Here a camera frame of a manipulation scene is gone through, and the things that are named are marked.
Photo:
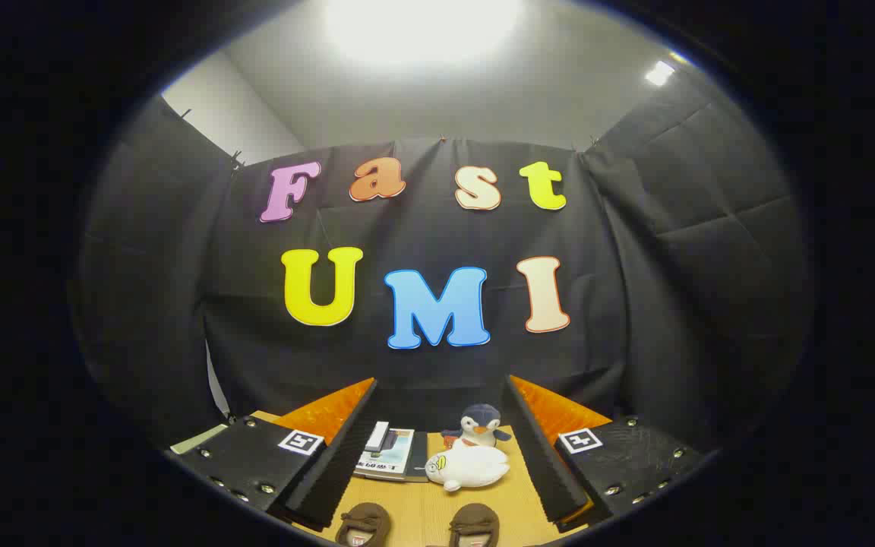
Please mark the black book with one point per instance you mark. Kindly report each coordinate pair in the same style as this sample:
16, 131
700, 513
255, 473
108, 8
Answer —
420, 457

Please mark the navy penguin plush toy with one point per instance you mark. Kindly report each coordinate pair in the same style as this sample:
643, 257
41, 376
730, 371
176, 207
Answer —
479, 425

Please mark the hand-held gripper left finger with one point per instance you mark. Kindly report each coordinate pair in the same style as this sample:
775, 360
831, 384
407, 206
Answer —
331, 471

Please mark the small ceiling light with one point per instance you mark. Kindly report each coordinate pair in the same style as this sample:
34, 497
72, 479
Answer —
659, 73

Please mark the white duck plush toy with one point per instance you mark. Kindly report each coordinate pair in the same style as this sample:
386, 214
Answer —
468, 467

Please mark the white book blue photo cover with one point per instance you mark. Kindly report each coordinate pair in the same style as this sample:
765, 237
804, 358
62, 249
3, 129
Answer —
377, 436

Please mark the large ceiling light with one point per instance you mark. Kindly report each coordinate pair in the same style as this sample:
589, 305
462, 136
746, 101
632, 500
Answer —
422, 26

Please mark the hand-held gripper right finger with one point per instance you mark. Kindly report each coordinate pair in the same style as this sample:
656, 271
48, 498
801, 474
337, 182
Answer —
548, 471

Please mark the brown fuzzy shoe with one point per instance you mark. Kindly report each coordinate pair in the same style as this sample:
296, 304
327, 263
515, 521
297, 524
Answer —
364, 520
474, 523

